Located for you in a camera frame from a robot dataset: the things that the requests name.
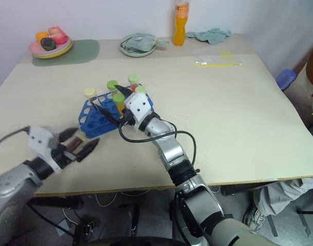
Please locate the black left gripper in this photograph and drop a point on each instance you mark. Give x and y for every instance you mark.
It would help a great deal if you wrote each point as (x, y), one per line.
(57, 152)

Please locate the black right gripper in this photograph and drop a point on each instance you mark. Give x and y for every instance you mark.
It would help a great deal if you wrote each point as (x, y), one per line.
(126, 117)

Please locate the dark red test tube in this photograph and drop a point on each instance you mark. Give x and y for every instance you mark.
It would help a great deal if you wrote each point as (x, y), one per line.
(75, 143)

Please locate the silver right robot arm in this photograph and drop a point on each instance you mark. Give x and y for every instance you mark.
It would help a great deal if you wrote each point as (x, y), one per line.
(172, 151)

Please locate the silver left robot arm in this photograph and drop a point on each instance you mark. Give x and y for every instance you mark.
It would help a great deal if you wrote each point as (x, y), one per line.
(10, 187)

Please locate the green capped orange test tube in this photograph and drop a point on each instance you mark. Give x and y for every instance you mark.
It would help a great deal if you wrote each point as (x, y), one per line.
(118, 99)

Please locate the blue test tube rack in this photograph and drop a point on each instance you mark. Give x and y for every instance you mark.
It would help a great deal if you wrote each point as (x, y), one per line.
(95, 125)

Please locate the light green capped test tube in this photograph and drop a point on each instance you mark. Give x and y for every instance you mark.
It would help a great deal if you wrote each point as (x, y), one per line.
(141, 89)

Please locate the pale yellow capped test tube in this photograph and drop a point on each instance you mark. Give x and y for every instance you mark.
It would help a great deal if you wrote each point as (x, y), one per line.
(89, 92)

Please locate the green capped red test tube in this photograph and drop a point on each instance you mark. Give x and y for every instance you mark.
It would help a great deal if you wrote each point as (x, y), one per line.
(133, 78)

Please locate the pale green plate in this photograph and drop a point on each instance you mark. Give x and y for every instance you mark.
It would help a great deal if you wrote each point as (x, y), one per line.
(136, 53)

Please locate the green placemat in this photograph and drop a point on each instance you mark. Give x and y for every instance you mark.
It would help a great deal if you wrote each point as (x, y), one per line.
(79, 52)

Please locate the black bar under table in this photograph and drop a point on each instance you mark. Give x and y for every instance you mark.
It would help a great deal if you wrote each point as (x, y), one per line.
(56, 202)

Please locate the stacked plates with toy food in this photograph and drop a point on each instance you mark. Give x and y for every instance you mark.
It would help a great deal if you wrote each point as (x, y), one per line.
(65, 48)

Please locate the yellow plate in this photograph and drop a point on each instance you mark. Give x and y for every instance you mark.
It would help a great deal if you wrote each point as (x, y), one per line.
(45, 57)

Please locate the dark green toy food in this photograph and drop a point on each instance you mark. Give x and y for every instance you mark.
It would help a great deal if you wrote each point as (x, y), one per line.
(48, 44)

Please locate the black stand under table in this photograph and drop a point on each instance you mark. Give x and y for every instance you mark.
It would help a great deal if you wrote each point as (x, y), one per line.
(128, 217)

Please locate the pink toy food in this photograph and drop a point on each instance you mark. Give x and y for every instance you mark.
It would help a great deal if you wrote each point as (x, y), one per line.
(56, 33)

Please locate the beige table cover board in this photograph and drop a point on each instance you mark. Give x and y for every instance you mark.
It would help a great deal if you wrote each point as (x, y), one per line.
(210, 128)

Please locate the pink plate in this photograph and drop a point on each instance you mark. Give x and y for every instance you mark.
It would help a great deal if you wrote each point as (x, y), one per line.
(34, 47)

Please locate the orange juice bottle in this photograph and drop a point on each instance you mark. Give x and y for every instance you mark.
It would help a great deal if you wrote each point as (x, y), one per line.
(181, 28)

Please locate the orange toy food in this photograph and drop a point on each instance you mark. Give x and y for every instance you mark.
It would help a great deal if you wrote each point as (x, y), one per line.
(41, 36)

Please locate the clear plastic zip bag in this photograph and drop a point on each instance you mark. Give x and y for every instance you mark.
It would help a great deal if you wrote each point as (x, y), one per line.
(218, 61)

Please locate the teal cloth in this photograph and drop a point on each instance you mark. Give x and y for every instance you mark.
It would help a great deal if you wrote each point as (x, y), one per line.
(210, 35)

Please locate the blue ribbed stool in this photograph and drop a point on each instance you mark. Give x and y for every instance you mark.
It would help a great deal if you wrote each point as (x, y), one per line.
(286, 78)

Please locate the white sneaker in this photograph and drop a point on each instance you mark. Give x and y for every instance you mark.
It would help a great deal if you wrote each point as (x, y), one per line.
(254, 217)

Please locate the grey trouser leg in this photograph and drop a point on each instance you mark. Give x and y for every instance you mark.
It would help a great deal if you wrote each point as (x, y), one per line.
(282, 194)

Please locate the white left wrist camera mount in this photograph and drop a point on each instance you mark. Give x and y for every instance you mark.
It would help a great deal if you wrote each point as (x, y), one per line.
(39, 143)

